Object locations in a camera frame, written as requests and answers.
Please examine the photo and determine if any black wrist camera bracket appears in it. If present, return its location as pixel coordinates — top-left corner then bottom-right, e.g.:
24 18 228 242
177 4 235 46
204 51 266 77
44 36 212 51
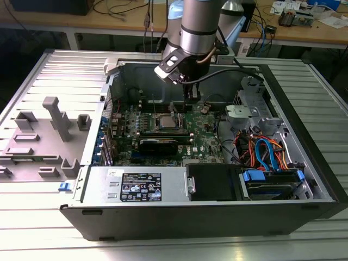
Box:
214 43 237 65

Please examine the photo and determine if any silver power supply unit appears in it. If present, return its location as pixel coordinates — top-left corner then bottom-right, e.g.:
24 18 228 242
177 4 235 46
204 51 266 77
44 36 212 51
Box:
80 165 196 203

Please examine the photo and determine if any red wire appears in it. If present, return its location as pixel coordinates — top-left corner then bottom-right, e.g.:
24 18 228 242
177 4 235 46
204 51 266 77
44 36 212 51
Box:
106 95 121 116

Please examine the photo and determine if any blue card retainer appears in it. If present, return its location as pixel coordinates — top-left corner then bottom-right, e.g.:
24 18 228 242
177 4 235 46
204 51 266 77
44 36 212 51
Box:
92 118 107 165

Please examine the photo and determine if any green RAM stick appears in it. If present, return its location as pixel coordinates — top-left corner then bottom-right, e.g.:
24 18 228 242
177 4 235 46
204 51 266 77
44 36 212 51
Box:
140 129 191 140

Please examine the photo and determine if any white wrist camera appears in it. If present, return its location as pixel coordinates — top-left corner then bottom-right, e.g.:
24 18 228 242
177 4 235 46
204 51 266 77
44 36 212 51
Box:
153 50 183 85

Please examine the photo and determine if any blue data cable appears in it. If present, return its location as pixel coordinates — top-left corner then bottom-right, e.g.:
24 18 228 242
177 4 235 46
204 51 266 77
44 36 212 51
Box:
255 138 281 172

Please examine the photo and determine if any green motherboard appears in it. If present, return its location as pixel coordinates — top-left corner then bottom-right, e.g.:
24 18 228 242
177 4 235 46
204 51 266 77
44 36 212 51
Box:
113 102 228 166

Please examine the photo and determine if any copper coil cooler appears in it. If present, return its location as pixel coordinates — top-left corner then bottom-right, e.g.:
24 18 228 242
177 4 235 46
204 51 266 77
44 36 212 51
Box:
278 7 296 27

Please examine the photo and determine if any copper coloured hose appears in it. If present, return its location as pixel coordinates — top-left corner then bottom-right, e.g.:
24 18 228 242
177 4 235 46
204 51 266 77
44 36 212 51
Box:
197 49 216 66

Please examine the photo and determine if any black graphics card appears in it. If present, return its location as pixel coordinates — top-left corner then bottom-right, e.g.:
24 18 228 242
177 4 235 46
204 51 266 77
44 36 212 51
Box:
138 138 179 156

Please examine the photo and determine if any CPU socket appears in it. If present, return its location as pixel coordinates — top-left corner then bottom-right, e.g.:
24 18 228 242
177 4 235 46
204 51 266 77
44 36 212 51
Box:
153 111 189 132

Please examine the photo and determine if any silver CPU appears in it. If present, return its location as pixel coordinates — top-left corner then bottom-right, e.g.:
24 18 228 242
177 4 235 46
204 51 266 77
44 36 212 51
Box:
159 115 178 128

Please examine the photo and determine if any black computer box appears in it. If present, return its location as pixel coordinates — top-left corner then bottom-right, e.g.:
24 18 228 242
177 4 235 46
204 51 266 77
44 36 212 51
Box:
10 0 95 16

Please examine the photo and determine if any black RAM slot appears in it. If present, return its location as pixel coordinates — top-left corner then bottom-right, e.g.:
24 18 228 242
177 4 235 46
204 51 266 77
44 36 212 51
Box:
139 99 185 104
139 108 190 113
139 102 185 107
139 105 189 110

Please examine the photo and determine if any grey metal drive cage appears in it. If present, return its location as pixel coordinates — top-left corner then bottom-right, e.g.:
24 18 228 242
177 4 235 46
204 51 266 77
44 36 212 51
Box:
233 76 316 201

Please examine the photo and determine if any grey parts rack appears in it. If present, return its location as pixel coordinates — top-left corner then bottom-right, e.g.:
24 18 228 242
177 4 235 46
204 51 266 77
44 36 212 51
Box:
0 96 92 182

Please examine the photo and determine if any blue disk carrier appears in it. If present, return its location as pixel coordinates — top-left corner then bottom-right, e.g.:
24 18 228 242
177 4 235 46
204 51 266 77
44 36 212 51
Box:
239 168 305 201

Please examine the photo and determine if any black power supply label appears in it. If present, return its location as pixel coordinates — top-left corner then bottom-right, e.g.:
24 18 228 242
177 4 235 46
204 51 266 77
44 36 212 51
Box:
120 172 163 202

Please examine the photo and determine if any black desktop tower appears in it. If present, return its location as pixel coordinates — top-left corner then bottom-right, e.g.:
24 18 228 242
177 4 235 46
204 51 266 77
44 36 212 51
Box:
240 0 258 33

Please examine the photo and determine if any black plastic shroud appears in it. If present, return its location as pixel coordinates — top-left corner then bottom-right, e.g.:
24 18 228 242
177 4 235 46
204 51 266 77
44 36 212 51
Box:
187 164 240 202

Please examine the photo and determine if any thick black camera cable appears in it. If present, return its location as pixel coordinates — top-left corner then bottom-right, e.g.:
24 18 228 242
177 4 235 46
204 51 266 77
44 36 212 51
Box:
178 58 266 84

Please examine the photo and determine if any white paper sheet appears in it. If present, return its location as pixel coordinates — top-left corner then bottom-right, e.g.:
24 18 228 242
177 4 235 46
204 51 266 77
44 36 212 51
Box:
318 15 348 29

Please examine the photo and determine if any white printed paper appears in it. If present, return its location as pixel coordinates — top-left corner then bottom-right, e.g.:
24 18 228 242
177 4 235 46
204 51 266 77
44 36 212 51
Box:
270 0 303 16

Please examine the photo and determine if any orange power cable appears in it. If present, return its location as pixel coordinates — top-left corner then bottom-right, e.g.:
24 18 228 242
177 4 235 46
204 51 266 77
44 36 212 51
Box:
235 132 291 171

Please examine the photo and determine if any wooden desk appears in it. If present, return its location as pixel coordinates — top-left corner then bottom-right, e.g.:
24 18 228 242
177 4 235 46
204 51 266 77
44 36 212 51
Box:
0 0 348 51

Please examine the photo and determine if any black PC case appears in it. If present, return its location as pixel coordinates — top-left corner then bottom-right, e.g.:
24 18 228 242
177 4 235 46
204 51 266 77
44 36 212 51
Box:
59 55 348 243

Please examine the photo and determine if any silver drive cage bracket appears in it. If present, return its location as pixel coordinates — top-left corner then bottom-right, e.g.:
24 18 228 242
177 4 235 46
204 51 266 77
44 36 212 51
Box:
225 104 260 123

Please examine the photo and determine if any thin black wire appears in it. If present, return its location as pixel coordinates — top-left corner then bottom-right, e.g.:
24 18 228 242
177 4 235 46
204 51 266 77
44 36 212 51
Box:
202 94 228 107

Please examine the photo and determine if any grey USB cable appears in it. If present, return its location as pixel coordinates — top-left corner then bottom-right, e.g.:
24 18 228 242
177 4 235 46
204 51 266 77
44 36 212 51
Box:
142 0 169 54

